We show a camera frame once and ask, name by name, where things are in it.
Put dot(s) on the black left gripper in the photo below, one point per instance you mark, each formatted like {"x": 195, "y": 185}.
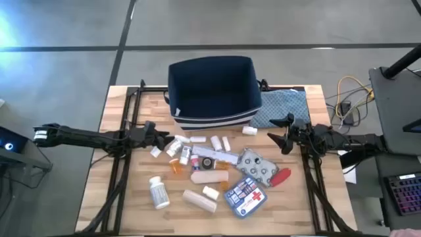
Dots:
{"x": 146, "y": 135}

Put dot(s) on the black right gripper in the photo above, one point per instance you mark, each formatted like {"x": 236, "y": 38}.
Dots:
{"x": 301, "y": 131}

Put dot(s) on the white labelled pill bottle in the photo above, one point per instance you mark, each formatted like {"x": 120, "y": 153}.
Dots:
{"x": 185, "y": 155}
{"x": 173, "y": 148}

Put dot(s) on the small white jar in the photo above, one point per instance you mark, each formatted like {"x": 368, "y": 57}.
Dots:
{"x": 155, "y": 151}

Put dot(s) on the white plastic tube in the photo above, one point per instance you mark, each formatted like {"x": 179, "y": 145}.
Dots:
{"x": 198, "y": 139}

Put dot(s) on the pink bottle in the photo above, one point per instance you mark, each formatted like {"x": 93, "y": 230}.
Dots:
{"x": 195, "y": 163}

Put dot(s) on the grey circle-patterned pouch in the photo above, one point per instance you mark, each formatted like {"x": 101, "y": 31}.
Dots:
{"x": 256, "y": 166}

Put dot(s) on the red plastic item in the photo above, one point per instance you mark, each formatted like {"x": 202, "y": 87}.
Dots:
{"x": 280, "y": 177}

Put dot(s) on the black tape roll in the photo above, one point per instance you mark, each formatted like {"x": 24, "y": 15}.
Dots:
{"x": 207, "y": 163}

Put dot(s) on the long white grey box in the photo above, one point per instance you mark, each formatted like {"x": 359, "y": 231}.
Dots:
{"x": 215, "y": 154}

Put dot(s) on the large white supplement bottle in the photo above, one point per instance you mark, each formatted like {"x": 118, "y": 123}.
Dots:
{"x": 159, "y": 193}

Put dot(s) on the slim white pill bottle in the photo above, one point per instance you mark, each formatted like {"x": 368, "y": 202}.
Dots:
{"x": 226, "y": 143}

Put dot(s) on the small orange pill bottle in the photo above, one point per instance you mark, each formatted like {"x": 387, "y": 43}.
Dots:
{"x": 224, "y": 186}

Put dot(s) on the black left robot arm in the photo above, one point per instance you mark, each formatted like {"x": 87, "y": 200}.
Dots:
{"x": 82, "y": 136}

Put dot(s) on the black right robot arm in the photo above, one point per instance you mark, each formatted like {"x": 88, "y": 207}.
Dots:
{"x": 348, "y": 141}

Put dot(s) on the navy fabric basket, white stripes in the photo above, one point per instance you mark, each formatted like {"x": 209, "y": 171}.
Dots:
{"x": 213, "y": 92}

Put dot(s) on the blue patterned cloth pouch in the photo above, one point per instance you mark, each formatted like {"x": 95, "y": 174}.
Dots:
{"x": 283, "y": 107}

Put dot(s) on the black power adapter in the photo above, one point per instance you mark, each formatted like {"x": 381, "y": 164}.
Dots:
{"x": 347, "y": 112}

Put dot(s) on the blue first aid kit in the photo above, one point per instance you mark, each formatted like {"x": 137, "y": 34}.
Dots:
{"x": 245, "y": 197}

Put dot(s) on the white paper sheet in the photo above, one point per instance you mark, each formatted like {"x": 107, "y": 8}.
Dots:
{"x": 349, "y": 172}

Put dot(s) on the black desk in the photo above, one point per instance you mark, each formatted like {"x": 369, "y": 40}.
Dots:
{"x": 399, "y": 112}

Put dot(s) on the black monitor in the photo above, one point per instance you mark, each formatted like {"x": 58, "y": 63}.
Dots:
{"x": 413, "y": 126}

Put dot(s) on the black metal stand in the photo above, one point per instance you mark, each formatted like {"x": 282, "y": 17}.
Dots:
{"x": 29, "y": 164}

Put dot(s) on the black pole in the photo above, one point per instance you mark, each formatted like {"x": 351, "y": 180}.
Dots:
{"x": 403, "y": 62}

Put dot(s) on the backlit black keyboard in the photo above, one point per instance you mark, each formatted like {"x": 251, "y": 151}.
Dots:
{"x": 406, "y": 194}

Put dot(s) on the black device, blue light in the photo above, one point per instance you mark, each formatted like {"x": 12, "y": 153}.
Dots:
{"x": 10, "y": 140}

